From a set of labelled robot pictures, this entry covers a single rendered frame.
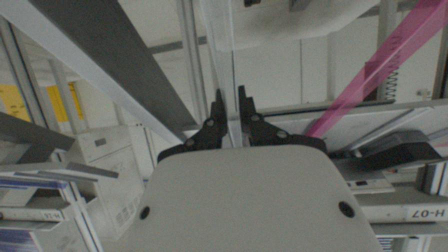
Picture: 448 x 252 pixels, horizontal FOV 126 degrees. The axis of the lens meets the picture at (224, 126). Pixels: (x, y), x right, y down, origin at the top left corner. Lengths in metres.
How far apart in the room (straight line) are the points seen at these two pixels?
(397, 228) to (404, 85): 2.35
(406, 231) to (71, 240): 1.44
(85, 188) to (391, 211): 1.39
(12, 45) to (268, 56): 1.96
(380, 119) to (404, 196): 0.51
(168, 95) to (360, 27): 2.51
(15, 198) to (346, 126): 1.23
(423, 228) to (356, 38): 2.12
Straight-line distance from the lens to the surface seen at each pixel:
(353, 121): 0.23
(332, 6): 0.77
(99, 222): 1.24
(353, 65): 2.43
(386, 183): 0.58
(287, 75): 2.00
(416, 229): 0.75
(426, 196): 0.79
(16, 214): 1.25
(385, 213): 0.69
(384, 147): 0.35
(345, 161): 0.37
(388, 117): 0.26
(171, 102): 0.17
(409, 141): 0.34
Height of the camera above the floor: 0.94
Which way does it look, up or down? 10 degrees up
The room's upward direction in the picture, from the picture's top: 173 degrees clockwise
